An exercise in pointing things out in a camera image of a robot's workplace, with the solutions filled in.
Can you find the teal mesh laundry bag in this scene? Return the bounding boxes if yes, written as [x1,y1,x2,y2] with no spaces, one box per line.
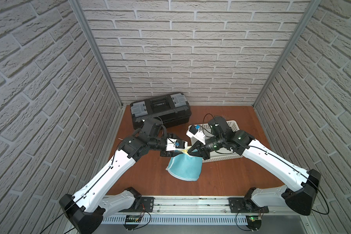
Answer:
[166,150,203,181]

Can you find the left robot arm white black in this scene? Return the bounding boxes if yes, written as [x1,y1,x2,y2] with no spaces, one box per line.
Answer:
[59,118,188,234]

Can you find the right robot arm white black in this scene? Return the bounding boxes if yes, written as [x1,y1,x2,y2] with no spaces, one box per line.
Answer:
[186,116,321,215]

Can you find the white perforated plastic basket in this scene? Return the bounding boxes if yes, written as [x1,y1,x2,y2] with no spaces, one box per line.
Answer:
[192,116,236,161]

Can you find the black plastic toolbox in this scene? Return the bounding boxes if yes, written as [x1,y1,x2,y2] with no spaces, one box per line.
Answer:
[130,93,192,129]

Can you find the left controller circuit board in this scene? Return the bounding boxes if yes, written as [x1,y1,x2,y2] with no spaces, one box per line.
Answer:
[124,215,142,231]

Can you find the controller circuit board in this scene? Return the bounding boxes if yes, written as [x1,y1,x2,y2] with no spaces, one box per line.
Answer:
[246,216,262,232]
[124,215,142,231]

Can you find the right controller circuit board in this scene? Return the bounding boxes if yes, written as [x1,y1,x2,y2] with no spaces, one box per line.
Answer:
[246,216,262,232]

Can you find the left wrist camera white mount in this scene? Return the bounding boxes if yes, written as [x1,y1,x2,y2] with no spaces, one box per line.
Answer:
[166,138,188,151]

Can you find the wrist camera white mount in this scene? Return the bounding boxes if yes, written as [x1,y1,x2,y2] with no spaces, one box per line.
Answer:
[166,138,188,151]
[186,125,206,145]

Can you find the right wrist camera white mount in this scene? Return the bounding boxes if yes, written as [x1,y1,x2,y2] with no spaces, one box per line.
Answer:
[186,125,206,145]

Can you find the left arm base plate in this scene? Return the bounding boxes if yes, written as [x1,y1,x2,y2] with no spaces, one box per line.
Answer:
[120,197,155,213]

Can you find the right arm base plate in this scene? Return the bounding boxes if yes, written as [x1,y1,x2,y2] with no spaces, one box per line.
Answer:
[228,197,269,214]

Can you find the left aluminium corner post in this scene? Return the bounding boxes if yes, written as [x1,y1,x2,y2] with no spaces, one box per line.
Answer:
[69,0,123,109]

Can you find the aluminium corner post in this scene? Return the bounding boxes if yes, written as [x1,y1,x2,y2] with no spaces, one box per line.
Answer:
[252,0,321,108]
[69,0,123,109]

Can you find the right aluminium corner post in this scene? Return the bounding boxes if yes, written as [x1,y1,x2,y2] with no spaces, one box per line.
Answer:
[252,0,321,108]

